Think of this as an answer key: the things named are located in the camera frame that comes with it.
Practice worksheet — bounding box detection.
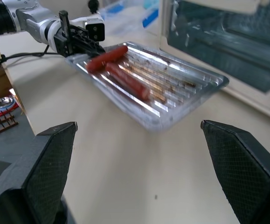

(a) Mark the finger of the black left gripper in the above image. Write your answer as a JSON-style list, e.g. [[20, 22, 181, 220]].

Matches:
[[72, 24, 96, 45], [78, 41, 107, 57]]

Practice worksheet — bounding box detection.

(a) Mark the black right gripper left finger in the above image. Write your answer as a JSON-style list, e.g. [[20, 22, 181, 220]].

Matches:
[[0, 121, 78, 224]]

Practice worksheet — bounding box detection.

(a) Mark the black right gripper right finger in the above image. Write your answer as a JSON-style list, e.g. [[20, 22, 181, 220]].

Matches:
[[200, 119, 270, 224]]

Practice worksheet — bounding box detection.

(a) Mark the ribbed silver metal baking tray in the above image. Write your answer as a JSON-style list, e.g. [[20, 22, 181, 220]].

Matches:
[[64, 41, 230, 134]]

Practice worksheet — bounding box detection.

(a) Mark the short red sausage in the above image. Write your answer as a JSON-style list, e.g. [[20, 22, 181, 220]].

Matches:
[[85, 45, 129, 73]]

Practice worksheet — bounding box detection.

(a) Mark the long red sausage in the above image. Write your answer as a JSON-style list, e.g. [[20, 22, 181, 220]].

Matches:
[[104, 62, 151, 102]]

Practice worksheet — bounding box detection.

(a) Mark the cream toaster oven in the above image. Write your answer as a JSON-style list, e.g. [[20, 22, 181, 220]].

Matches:
[[159, 0, 270, 118]]

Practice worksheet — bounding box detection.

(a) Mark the black round knob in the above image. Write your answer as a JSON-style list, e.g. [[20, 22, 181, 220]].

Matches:
[[88, 0, 101, 14]]

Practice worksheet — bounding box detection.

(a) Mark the clear plastic bag blue print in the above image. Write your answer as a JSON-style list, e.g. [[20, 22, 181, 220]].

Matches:
[[98, 0, 161, 36]]

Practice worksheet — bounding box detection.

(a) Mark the blue and red tin can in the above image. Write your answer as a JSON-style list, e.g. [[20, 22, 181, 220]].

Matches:
[[0, 96, 21, 114]]

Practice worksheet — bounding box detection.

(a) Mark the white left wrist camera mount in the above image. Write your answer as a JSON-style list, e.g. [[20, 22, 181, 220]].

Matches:
[[46, 14, 106, 52]]

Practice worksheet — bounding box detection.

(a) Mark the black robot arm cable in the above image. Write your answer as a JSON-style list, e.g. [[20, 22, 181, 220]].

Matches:
[[0, 43, 63, 70]]

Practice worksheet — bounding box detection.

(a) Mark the cream oven door handle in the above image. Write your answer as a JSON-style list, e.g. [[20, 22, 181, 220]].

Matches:
[[178, 0, 262, 15]]

